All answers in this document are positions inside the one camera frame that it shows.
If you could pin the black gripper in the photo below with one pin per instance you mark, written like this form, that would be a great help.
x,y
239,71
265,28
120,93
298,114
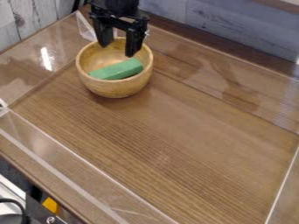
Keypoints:
x,y
126,17

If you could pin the green rectangular block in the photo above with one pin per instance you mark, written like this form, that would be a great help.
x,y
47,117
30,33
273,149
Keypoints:
x,y
119,71

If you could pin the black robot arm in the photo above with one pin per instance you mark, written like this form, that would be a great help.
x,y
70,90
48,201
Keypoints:
x,y
119,14

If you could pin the brown wooden bowl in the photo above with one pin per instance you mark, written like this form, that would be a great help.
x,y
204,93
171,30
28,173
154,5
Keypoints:
x,y
95,57

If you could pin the black device with yellow label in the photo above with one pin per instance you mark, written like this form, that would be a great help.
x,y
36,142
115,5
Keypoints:
x,y
40,215

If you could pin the clear acrylic corner bracket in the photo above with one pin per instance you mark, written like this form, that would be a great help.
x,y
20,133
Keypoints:
x,y
87,27

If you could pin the clear acrylic tray wall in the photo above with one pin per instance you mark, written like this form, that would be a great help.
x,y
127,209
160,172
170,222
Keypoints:
x,y
83,189

